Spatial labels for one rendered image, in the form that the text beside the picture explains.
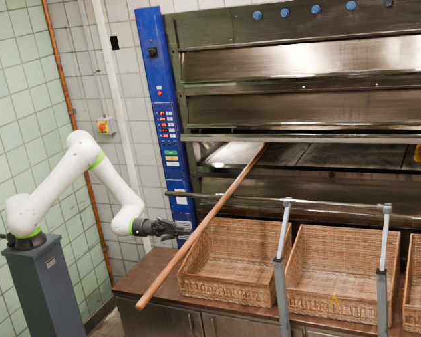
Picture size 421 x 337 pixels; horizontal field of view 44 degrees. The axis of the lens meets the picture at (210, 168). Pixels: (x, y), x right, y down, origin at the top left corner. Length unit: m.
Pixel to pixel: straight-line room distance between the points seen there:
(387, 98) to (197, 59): 1.06
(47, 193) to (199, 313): 1.18
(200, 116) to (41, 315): 1.39
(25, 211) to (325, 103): 1.57
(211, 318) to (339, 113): 1.32
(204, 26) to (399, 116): 1.14
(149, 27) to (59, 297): 1.55
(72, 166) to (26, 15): 1.37
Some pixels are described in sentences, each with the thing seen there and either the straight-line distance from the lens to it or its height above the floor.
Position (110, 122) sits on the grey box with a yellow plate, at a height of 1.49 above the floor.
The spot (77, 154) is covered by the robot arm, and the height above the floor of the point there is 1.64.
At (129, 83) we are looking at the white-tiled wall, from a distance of 3.26.
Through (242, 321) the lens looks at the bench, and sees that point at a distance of 2.92.
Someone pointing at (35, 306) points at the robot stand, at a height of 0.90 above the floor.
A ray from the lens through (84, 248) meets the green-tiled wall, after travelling 3.80.
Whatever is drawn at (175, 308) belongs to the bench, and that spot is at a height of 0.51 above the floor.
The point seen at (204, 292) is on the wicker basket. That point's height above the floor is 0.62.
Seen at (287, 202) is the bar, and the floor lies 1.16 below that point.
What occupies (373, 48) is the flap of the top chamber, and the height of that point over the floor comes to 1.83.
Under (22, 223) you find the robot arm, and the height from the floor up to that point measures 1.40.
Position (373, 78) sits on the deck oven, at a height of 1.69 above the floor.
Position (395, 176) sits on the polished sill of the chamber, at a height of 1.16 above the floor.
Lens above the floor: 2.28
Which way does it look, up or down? 21 degrees down
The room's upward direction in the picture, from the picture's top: 9 degrees counter-clockwise
